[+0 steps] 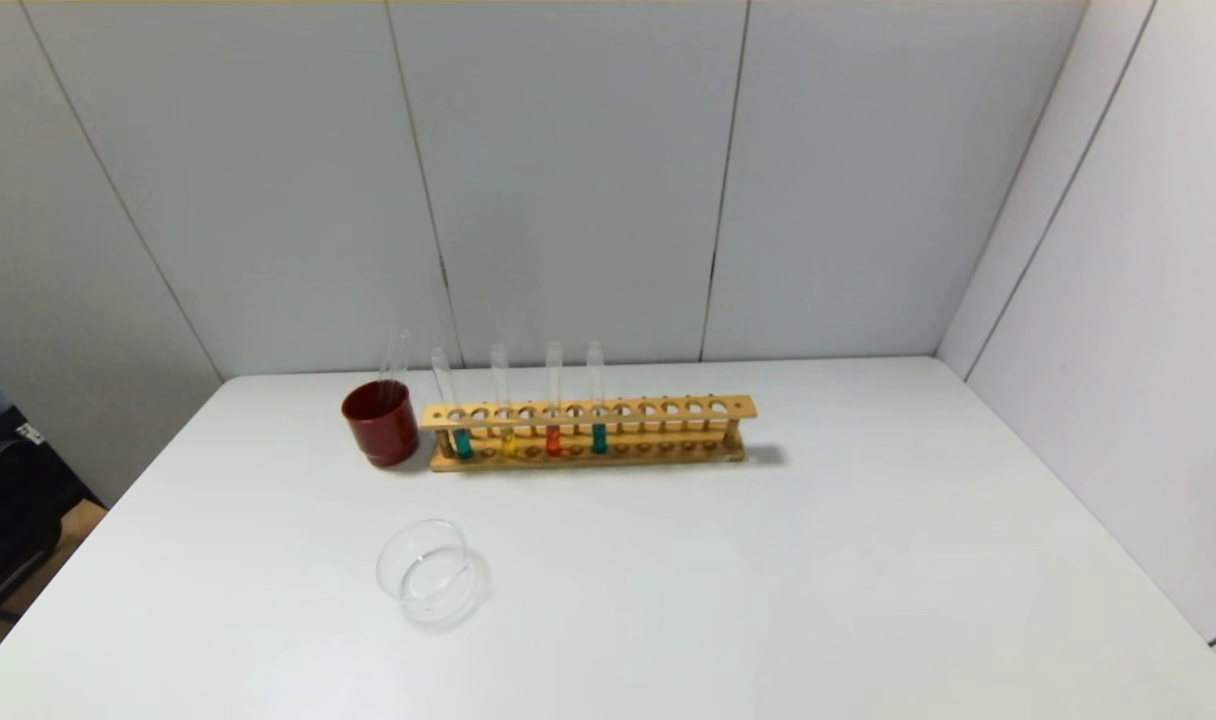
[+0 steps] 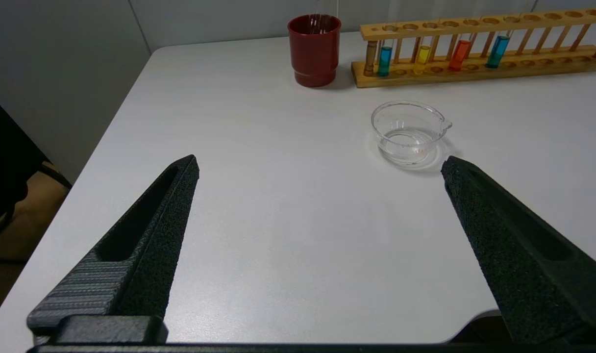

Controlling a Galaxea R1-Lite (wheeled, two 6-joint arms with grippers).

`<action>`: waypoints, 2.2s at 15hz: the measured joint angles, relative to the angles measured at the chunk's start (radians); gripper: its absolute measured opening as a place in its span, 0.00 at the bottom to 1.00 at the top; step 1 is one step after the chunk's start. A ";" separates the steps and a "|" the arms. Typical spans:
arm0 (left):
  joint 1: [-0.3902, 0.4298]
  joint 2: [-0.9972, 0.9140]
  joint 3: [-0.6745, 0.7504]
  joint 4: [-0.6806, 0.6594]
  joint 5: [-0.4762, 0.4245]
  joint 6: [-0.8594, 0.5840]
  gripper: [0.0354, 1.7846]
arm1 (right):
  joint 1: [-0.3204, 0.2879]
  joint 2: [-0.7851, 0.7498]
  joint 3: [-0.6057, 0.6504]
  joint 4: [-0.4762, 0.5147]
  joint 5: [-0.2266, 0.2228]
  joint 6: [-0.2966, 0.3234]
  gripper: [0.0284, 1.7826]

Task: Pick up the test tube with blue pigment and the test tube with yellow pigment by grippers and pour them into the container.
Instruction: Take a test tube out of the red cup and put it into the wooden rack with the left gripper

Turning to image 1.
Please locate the yellow pigment test tube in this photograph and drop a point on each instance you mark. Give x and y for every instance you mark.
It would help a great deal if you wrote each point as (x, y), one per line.
(508, 442)

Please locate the blue pigment test tube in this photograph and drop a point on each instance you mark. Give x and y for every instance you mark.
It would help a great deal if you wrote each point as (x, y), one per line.
(462, 443)

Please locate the wooden test tube rack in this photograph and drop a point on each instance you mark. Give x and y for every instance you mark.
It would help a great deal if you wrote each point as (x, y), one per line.
(588, 412)

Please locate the green pigment test tube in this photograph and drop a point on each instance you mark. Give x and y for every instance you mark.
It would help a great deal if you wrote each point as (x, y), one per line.
(598, 438)

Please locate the red pigment test tube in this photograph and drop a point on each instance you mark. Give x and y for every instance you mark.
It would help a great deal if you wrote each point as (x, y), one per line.
(553, 440)

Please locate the empty glass test tube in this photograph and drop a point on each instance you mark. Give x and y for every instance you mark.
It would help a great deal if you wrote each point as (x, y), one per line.
(403, 360)
(388, 360)

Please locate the dark red plastic cup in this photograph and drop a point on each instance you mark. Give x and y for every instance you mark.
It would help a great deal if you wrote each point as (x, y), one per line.
(380, 430)

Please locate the clear glass beaker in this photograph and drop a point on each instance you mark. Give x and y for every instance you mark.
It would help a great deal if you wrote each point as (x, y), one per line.
(428, 575)

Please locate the black chair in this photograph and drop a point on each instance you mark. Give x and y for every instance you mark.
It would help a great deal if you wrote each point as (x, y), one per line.
(8, 510)

